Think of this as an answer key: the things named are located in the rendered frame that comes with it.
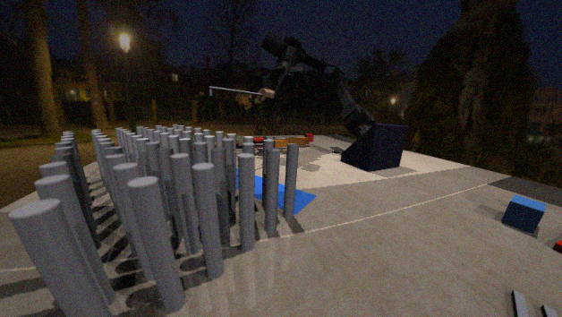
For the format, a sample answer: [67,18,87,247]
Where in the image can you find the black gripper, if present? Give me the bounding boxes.
[253,56,309,99]

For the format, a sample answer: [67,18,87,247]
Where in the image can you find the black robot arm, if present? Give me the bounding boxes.
[260,31,376,140]

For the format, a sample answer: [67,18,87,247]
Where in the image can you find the blue flat strip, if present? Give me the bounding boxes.
[237,173,317,215]

